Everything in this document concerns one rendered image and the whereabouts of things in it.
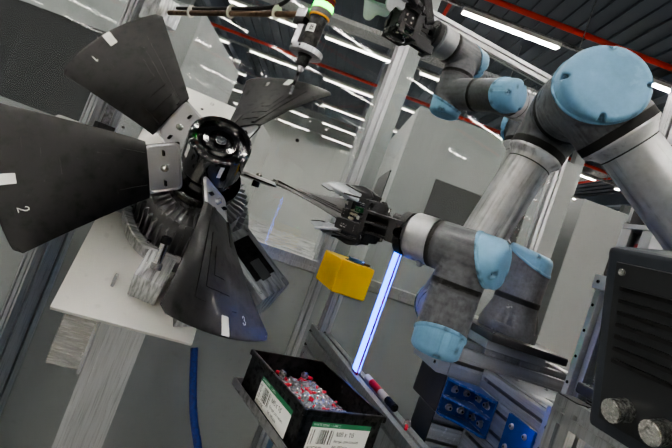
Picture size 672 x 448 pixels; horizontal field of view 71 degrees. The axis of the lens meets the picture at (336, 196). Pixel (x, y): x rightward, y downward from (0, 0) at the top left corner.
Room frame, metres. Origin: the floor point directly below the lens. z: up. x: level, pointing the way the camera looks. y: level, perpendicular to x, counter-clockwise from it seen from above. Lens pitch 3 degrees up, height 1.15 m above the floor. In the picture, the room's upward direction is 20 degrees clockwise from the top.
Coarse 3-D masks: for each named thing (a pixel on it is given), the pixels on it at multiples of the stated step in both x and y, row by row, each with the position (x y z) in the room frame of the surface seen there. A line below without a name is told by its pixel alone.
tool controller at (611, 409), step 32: (640, 256) 0.46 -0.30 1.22; (608, 288) 0.49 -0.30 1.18; (640, 288) 0.45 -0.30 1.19; (608, 320) 0.49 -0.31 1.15; (640, 320) 0.45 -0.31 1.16; (608, 352) 0.48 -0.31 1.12; (640, 352) 0.45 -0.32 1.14; (608, 384) 0.48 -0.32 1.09; (640, 384) 0.45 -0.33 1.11; (608, 416) 0.45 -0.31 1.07; (640, 416) 0.44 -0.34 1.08
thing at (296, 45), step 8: (304, 8) 0.96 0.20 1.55; (296, 16) 0.96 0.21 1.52; (304, 16) 0.95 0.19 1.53; (296, 24) 0.97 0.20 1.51; (304, 24) 0.95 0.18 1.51; (296, 32) 0.96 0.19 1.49; (296, 40) 0.95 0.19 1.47; (296, 48) 0.93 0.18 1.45; (304, 48) 0.92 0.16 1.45; (312, 48) 0.92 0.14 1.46; (296, 56) 0.98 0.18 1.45; (312, 56) 0.94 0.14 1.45; (320, 56) 0.94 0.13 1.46
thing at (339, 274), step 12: (324, 264) 1.36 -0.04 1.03; (336, 264) 1.28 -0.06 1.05; (348, 264) 1.25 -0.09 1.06; (360, 264) 1.27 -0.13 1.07; (324, 276) 1.33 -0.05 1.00; (336, 276) 1.25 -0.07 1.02; (348, 276) 1.26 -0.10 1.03; (360, 276) 1.27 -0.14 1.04; (372, 276) 1.28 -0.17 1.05; (336, 288) 1.25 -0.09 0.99; (348, 288) 1.26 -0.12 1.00; (360, 288) 1.27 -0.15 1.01; (360, 300) 1.28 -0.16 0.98
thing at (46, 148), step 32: (0, 128) 0.71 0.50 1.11; (32, 128) 0.73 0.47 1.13; (64, 128) 0.76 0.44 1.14; (96, 128) 0.78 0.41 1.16; (0, 160) 0.71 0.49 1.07; (32, 160) 0.73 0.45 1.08; (64, 160) 0.75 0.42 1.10; (96, 160) 0.78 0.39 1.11; (128, 160) 0.81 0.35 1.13; (0, 192) 0.71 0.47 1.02; (32, 192) 0.73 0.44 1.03; (64, 192) 0.76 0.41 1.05; (96, 192) 0.79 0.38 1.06; (128, 192) 0.83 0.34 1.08; (0, 224) 0.71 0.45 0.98; (32, 224) 0.74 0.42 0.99; (64, 224) 0.77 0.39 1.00
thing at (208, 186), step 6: (204, 180) 0.85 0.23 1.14; (204, 186) 0.84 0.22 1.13; (210, 186) 0.87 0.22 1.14; (204, 192) 0.83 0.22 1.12; (216, 192) 0.89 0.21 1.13; (210, 198) 0.85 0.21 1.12; (222, 198) 0.92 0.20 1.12; (216, 204) 0.87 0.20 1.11; (222, 204) 0.91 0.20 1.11; (222, 210) 0.90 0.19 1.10
